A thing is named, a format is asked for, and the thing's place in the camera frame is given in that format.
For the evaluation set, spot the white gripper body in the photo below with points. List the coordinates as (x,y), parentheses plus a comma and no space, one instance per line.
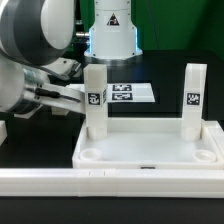
(63,98)

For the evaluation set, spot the white desk top tray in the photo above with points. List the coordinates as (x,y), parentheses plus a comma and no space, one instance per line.
(147,143)

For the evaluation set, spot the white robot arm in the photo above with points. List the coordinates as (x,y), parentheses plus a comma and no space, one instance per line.
(36,33)

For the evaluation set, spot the white block left edge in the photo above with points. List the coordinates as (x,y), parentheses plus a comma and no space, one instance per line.
(3,132)

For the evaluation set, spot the white marker base plate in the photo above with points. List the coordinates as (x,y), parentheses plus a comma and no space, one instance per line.
(120,93)

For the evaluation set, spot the white front rail fence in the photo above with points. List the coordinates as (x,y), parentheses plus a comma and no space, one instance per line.
(112,182)

